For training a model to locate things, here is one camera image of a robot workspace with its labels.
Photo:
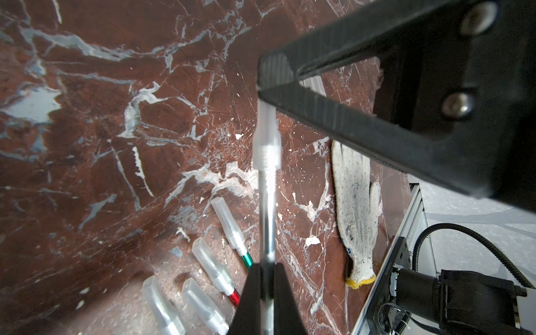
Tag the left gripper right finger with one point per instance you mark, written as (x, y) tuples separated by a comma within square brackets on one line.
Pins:
[(287, 320)]

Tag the white work glove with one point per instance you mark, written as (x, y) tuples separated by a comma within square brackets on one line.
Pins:
[(358, 207)]

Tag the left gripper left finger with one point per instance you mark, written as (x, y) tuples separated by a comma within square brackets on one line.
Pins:
[(247, 319)]

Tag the red carving knife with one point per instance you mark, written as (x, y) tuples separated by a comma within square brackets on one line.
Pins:
[(165, 314), (215, 270)]

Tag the silver carving knife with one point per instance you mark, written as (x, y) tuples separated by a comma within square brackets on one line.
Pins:
[(267, 211)]

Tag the green carving knife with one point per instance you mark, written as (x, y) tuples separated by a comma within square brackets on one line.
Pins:
[(232, 231), (204, 307)]

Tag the green carving knife right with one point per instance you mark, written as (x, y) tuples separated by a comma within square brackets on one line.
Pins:
[(232, 231)]

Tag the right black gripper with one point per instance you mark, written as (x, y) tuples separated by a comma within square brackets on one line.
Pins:
[(513, 169)]

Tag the translucent protective cap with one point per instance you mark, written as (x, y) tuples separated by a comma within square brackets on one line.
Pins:
[(266, 139), (315, 84)]

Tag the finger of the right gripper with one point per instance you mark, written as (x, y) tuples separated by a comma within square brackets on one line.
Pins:
[(444, 86)]

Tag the green carving knife left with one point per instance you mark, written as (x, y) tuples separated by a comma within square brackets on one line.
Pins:
[(204, 307)]

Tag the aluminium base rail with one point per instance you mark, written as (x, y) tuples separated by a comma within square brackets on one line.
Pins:
[(380, 314)]

